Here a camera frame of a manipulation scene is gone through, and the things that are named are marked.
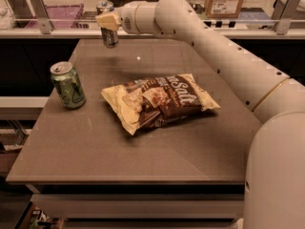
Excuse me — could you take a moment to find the cardboard box with label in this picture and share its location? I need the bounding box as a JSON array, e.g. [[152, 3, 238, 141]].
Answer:
[[204, 0, 244, 18]]

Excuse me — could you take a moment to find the brown table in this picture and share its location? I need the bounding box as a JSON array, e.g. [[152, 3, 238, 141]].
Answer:
[[8, 39, 260, 225]]

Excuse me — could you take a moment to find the brown yellow chip bag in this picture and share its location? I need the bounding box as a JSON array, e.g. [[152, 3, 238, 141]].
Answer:
[[101, 73, 220, 135]]

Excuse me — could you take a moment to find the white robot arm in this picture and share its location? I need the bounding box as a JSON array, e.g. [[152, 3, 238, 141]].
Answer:
[[96, 0, 305, 229]]

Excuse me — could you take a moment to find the metal railing post left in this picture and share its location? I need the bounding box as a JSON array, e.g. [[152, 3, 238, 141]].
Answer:
[[30, 0, 53, 34]]

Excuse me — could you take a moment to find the metal railing post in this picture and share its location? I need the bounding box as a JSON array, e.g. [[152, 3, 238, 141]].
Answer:
[[30, 0, 53, 34], [274, 0, 300, 35]]

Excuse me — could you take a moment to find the green soda can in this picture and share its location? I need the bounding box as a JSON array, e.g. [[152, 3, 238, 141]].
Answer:
[[51, 61, 86, 109]]

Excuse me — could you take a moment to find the purple plastic crate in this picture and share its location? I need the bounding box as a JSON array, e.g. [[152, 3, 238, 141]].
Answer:
[[25, 3, 86, 30]]

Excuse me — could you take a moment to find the metal railing post right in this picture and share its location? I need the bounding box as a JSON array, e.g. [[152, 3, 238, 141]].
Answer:
[[274, 0, 300, 35]]

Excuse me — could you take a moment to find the silver blue redbull can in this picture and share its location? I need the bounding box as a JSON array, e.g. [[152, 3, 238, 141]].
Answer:
[[96, 1, 119, 49]]

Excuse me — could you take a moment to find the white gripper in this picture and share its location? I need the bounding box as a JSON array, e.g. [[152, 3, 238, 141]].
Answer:
[[95, 1, 157, 34]]

